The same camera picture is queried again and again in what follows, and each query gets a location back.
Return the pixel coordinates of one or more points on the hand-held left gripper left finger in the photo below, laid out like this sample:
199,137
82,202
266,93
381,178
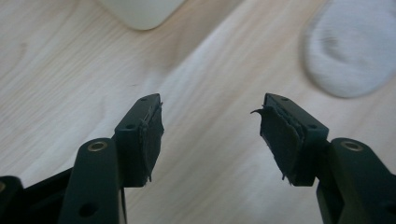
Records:
134,149

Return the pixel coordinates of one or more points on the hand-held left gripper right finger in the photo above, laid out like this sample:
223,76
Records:
299,146

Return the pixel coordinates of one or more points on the light grey fuzzy cloth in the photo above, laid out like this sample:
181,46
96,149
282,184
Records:
355,49

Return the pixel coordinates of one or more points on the white plastic container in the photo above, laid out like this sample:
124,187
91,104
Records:
143,12

